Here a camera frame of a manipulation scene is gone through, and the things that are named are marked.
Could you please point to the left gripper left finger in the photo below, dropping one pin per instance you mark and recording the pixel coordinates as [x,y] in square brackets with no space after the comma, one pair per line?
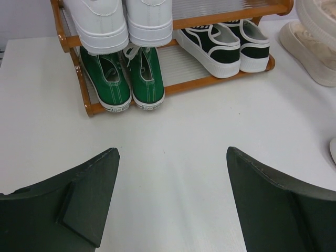
[67,212]

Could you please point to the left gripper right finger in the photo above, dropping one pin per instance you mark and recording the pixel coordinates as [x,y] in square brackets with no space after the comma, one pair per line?
[278,212]

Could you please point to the green sneaker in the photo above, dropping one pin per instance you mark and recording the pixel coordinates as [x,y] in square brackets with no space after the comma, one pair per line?
[144,72]
[107,77]

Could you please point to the beige sneaker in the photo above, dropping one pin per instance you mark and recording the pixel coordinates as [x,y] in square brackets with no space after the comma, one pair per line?
[317,58]
[318,17]

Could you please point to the black white sneaker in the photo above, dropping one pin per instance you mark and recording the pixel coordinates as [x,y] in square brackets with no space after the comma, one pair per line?
[254,45]
[214,46]

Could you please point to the blue sneaker left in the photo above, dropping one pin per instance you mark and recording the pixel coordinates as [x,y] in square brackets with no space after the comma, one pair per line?
[332,149]

